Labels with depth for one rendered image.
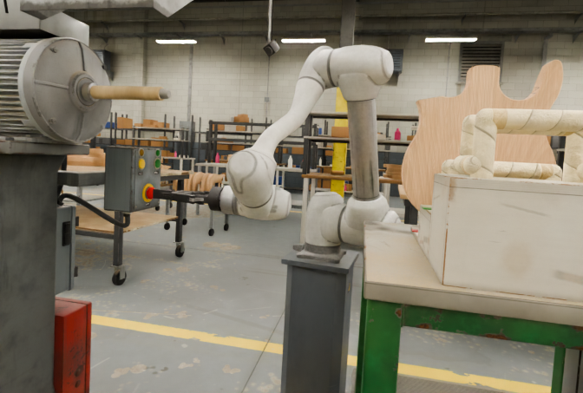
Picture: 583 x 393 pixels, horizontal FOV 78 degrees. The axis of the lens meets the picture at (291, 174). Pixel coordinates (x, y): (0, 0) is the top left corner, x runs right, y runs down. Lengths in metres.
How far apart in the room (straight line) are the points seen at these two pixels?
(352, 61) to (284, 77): 11.13
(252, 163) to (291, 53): 11.65
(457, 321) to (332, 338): 0.96
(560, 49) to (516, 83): 1.47
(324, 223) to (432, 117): 0.68
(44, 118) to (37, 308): 0.54
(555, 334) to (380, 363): 0.26
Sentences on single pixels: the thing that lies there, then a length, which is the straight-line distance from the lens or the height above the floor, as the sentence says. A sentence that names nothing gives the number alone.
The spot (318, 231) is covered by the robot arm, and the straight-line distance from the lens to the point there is 1.49.
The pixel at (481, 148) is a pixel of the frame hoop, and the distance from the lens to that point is 0.63.
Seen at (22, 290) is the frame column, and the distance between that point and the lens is 1.21.
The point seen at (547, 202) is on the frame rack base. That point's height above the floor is 1.07.
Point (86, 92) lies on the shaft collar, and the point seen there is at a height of 1.25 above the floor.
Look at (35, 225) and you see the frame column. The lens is 1.19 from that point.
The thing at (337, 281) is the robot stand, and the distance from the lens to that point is 1.48.
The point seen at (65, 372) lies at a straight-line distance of 1.39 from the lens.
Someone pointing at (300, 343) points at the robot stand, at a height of 0.36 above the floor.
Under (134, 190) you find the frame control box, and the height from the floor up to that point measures 0.99.
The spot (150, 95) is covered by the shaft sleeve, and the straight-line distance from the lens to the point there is 0.92.
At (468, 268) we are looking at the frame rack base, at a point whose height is 0.96.
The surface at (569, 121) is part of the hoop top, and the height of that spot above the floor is 1.19.
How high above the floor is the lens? 1.12
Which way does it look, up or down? 3 degrees down
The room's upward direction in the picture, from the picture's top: 3 degrees clockwise
